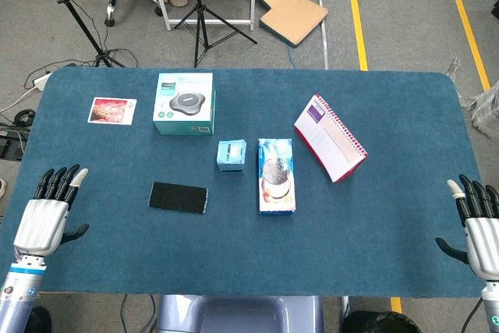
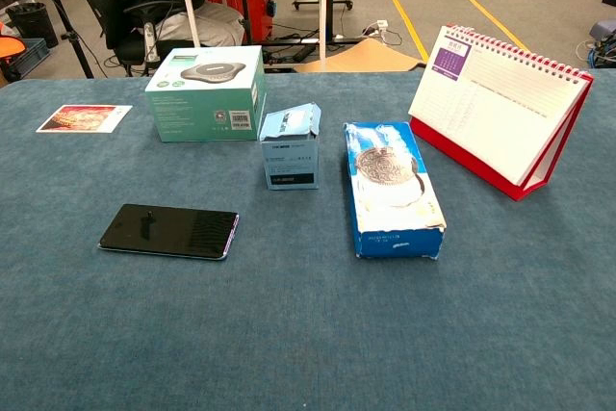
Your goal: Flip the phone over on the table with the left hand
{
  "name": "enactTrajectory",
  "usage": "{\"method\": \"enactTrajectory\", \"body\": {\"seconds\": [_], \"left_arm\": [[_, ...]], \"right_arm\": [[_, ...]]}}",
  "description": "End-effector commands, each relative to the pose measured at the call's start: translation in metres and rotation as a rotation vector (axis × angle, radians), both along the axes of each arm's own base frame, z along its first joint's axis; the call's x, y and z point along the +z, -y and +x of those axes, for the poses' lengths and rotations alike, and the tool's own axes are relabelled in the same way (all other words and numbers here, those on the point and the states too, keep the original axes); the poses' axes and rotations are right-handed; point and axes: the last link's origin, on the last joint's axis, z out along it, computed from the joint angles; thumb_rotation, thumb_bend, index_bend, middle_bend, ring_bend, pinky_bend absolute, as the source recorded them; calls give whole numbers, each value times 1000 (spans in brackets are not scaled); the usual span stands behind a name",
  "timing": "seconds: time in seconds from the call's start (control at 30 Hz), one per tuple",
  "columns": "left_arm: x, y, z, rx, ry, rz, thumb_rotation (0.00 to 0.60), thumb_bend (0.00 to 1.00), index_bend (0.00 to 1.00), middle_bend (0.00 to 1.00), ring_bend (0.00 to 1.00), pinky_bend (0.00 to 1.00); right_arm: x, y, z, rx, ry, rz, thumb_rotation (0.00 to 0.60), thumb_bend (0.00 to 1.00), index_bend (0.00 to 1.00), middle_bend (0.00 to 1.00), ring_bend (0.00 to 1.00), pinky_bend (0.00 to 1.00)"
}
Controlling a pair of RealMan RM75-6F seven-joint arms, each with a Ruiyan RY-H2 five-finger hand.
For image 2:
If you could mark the black trash bin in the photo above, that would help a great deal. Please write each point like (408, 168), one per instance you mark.
(33, 21)

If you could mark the blue plastic crate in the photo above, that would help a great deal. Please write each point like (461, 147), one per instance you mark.
(31, 57)

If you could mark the red photo card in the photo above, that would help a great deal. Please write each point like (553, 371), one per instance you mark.
(84, 118)

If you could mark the green speakerphone box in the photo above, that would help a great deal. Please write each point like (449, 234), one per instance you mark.
(202, 108)

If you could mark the red cabinet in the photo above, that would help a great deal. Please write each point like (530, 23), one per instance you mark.
(260, 11)

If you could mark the orange object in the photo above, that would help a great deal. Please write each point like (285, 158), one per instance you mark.
(10, 43)

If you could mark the black office chair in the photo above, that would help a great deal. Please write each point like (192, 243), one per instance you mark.
(132, 47)

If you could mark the black tripod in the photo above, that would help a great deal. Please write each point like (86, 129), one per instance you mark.
(67, 31)

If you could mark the black floor power strip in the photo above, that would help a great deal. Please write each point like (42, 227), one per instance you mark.
(305, 53)

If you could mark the light blue smartphone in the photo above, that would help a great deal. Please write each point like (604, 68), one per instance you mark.
(168, 230)

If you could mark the blue cookie box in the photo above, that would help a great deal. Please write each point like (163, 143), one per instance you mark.
(390, 189)

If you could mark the white power strip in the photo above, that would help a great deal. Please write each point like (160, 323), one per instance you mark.
(380, 25)

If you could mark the small light blue box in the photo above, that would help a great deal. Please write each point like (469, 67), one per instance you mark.
(291, 165)

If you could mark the brown cardboard sheet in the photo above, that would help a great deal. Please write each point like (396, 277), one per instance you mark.
(366, 57)

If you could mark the red spiral desk calendar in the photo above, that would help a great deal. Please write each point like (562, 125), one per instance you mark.
(491, 112)

